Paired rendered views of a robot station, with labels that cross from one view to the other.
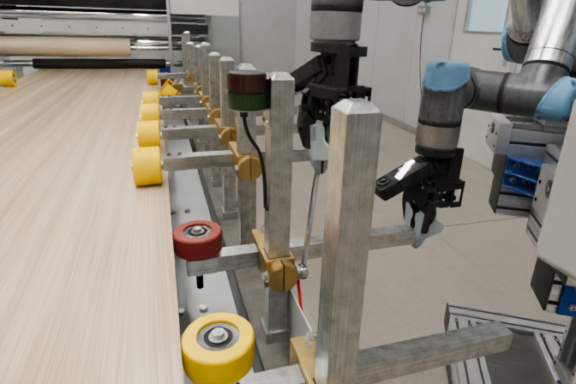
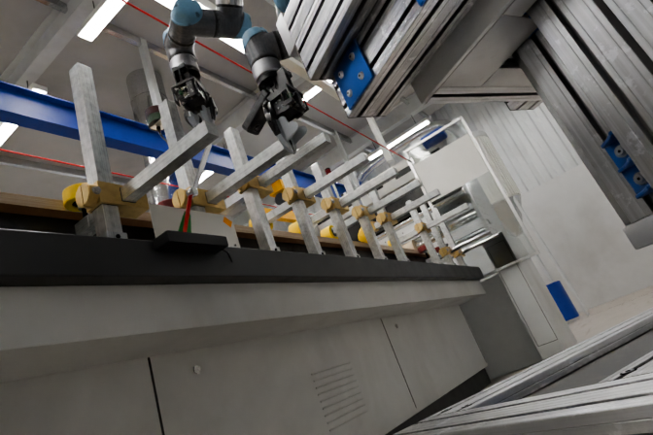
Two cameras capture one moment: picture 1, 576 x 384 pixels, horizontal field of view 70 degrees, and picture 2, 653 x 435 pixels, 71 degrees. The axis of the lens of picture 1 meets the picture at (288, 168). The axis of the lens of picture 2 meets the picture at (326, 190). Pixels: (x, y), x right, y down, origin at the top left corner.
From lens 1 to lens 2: 1.32 m
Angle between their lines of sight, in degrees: 59
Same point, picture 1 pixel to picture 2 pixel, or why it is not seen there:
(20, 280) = not seen: hidden behind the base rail
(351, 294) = (85, 130)
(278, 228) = (179, 174)
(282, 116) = (165, 117)
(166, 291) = not seen: hidden behind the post
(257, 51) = not seen: outside the picture
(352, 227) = (78, 104)
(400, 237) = (271, 150)
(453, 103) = (250, 50)
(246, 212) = (253, 215)
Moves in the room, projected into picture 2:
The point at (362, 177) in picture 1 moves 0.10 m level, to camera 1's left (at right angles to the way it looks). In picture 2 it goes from (77, 85) to (66, 113)
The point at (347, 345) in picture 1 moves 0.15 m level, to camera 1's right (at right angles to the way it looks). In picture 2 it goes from (88, 154) to (109, 111)
